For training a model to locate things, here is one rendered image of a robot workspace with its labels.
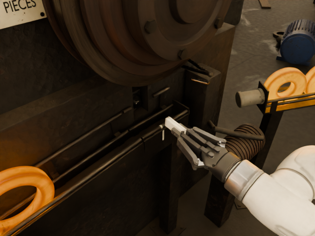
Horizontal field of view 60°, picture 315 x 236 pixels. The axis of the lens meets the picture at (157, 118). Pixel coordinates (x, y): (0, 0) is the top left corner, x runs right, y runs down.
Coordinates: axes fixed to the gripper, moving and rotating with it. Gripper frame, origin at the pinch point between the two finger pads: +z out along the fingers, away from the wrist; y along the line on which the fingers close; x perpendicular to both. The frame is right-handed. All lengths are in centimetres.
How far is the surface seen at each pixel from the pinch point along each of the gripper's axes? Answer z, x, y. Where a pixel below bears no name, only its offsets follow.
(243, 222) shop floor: -23, -73, 36
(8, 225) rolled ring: 7.5, -8.2, -46.5
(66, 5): 8.3, 36.9, -22.7
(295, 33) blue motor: 42, -46, 198
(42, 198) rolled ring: 6.9, -5.4, -37.8
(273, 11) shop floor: 124, -86, 332
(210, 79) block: 5.0, 4.9, 20.6
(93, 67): 7.2, 24.3, -19.8
